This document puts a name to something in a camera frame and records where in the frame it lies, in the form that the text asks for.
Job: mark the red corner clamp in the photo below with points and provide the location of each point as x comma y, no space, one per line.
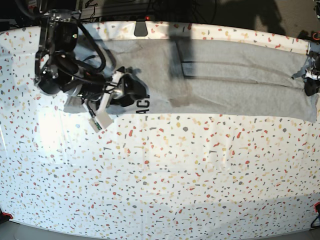
5,216
317,207

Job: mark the grey T-shirt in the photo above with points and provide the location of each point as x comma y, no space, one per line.
185,76

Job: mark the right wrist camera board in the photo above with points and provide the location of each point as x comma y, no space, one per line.
100,122

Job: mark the red corner clamp left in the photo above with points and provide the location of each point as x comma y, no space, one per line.
5,216

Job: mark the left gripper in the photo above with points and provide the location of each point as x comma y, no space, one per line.
312,71

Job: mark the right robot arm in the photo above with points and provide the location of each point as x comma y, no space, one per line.
69,60

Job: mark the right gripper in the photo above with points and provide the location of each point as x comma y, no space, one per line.
121,90

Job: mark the red corner clamp right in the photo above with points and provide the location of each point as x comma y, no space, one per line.
317,207

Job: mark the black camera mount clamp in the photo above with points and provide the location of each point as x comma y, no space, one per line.
140,29

